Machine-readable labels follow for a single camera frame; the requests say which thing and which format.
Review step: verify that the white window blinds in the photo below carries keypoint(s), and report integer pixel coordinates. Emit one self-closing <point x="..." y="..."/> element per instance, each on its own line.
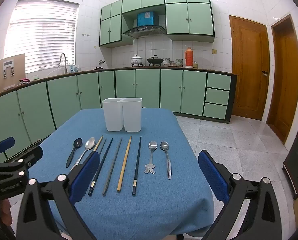
<point x="43" y="37"/>

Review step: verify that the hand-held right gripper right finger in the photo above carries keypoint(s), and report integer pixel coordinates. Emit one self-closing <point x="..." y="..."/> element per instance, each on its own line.
<point x="212" y="177"/>

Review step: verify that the black range hood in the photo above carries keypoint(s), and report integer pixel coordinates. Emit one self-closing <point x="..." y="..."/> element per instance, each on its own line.
<point x="144" y="31"/>

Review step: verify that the person's left hand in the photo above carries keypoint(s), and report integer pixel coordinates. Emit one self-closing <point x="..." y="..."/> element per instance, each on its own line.
<point x="6" y="212"/>

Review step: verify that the white two-compartment utensil holder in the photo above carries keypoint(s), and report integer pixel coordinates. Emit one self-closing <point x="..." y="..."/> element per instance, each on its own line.
<point x="113" y="115"/>

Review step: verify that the grey chopstick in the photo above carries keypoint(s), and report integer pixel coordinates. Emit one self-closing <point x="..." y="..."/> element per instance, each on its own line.
<point x="103" y="143"/>
<point x="112" y="166"/>

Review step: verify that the black chopstick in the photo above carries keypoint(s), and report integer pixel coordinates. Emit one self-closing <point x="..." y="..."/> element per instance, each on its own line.
<point x="137" y="165"/>
<point x="102" y="162"/>

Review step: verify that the green upper cabinets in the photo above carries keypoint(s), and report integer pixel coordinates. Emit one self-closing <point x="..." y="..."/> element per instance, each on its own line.
<point x="199" y="17"/>

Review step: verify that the green lower cabinets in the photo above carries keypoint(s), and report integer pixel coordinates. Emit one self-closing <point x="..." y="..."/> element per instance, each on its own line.
<point x="149" y="90"/>

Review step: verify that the wooden chopstick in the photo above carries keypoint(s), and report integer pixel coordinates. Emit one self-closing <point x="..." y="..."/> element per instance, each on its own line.
<point x="125" y="162"/>
<point x="98" y="142"/>

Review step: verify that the black wok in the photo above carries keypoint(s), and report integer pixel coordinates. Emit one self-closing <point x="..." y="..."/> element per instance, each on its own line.
<point x="154" y="60"/>

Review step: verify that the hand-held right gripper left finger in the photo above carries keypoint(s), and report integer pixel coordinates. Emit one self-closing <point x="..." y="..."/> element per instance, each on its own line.
<point x="86" y="177"/>

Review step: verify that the red cloth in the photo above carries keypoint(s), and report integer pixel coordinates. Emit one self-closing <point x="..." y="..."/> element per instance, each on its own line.
<point x="24" y="80"/>

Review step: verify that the black spoon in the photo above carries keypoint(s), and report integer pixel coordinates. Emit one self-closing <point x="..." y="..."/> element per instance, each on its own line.
<point x="77" y="143"/>

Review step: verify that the red thermos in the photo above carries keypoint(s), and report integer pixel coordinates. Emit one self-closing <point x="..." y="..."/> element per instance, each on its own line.
<point x="189" y="57"/>

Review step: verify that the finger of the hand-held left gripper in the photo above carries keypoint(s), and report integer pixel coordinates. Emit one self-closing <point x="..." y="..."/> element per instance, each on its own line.
<point x="31" y="156"/>
<point x="3" y="145"/>

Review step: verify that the silver kitchen faucet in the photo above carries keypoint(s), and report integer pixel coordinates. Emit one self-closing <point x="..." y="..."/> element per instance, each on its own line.
<point x="65" y="62"/>

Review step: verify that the blue tablecloth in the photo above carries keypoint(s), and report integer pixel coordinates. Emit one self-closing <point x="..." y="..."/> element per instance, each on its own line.
<point x="151" y="205"/>

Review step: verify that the green cabinets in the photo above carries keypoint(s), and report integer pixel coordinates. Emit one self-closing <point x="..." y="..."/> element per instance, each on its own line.
<point x="199" y="17"/>
<point x="149" y="90"/>

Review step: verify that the brown cardboard box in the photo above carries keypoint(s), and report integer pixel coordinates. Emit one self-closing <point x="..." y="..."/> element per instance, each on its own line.
<point x="16" y="75"/>

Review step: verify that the silver cooking pot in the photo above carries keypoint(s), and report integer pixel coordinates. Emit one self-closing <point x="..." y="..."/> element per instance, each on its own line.
<point x="136" y="60"/>

